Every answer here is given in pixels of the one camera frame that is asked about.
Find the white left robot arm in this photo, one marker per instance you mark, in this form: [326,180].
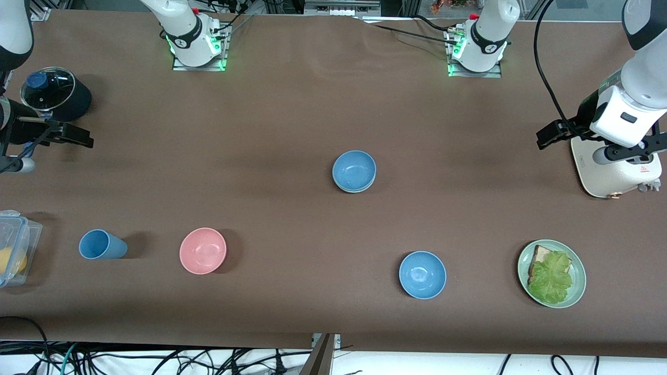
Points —
[490,36]

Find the cream toaster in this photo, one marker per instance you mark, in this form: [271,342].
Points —
[609,177]

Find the silver metal bracket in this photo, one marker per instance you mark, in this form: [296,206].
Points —
[337,339]

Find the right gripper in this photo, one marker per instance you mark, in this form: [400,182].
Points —
[22,131]

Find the bread slice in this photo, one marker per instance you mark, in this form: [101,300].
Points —
[540,255]

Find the brown table mat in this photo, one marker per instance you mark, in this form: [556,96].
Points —
[312,104]

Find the colourful toy food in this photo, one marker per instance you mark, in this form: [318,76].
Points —
[448,5]

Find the glass lid blue knob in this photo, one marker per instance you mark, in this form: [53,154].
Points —
[49,94]

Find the blue bowl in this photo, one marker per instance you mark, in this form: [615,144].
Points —
[422,275]
[354,169]

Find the green lettuce leaf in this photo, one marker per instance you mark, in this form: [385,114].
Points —
[552,278]

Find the yellow fruit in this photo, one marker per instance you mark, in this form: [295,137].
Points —
[10,260]

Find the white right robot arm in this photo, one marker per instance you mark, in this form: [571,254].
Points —
[193,36]

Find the clear plastic container blue clips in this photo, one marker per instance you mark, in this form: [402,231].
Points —
[28,234]

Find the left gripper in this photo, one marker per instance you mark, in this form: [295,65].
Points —
[583,121]

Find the blue cup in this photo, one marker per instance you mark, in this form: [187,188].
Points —
[101,245]

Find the dark metal pole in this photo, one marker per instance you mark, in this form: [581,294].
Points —
[320,359]

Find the green plate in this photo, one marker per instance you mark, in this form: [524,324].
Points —
[578,281]

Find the pink bowl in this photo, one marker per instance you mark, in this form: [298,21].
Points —
[202,251]

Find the grey equipment box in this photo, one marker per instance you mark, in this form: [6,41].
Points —
[338,5]

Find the green bowl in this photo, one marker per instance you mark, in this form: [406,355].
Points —
[350,191]

